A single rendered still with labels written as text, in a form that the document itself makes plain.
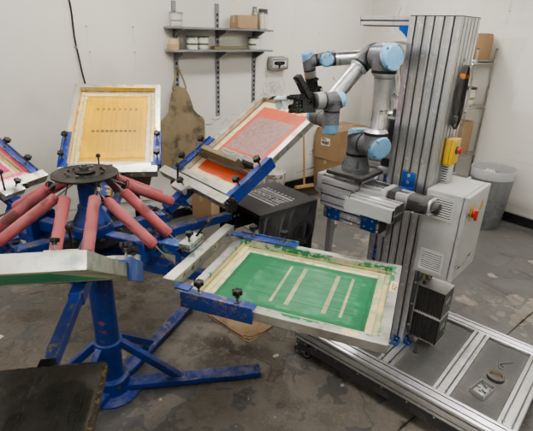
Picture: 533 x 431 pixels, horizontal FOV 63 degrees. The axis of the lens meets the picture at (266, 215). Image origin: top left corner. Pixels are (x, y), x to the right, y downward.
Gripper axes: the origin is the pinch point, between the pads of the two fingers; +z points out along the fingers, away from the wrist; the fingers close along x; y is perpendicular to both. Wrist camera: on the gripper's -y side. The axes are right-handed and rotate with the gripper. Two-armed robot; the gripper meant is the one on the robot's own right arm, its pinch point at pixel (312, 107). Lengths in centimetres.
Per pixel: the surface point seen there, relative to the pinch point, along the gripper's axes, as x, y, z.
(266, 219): -70, 22, 39
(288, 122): -30.7, 10.7, -4.2
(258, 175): -73, 30, 5
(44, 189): -165, -4, -25
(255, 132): -44.7, -5.3, -0.4
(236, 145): -58, -9, 3
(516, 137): 275, 15, 141
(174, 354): -145, -5, 111
